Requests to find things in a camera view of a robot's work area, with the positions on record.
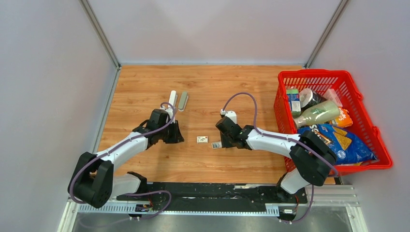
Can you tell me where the orange snack bag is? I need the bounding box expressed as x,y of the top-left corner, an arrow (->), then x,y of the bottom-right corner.
327,107 -> 353,128

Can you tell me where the staple box tray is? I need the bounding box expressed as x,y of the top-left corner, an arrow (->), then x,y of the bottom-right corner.
211,141 -> 222,149

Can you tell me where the grey green stapler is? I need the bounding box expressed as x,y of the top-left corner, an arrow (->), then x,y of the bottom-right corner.
177,91 -> 189,112

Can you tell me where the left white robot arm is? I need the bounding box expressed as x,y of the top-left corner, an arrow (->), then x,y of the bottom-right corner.
68,106 -> 184,208

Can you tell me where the pale green bottle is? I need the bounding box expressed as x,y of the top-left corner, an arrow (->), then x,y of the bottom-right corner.
293,100 -> 340,129

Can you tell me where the white wrapped packet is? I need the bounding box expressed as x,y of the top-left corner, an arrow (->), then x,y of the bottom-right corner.
323,88 -> 343,107

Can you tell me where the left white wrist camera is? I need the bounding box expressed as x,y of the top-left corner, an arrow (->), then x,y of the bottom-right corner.
161,102 -> 176,118

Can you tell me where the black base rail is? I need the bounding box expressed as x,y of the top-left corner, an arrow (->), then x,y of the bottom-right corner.
117,182 -> 308,212

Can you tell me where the blue Doritos chip bag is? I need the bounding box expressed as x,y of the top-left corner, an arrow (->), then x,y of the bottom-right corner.
297,124 -> 377,165

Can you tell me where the small staple box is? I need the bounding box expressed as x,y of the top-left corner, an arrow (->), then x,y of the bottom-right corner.
197,136 -> 208,144

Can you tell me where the white stapler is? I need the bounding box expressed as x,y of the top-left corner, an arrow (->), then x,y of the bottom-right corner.
168,90 -> 177,108

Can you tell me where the black white round can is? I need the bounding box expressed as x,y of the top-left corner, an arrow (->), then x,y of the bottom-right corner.
299,88 -> 326,111

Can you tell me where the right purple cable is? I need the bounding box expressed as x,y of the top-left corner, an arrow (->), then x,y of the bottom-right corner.
222,92 -> 339,177

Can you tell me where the red plastic basket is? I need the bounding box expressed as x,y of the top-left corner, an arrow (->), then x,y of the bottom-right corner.
274,69 -> 393,176

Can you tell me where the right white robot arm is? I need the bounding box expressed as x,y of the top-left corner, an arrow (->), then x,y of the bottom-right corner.
216,116 -> 337,203

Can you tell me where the green blue carton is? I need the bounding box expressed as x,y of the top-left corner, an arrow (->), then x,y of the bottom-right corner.
286,88 -> 301,117

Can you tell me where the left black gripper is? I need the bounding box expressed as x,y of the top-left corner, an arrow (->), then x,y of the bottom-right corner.
158,120 -> 185,144

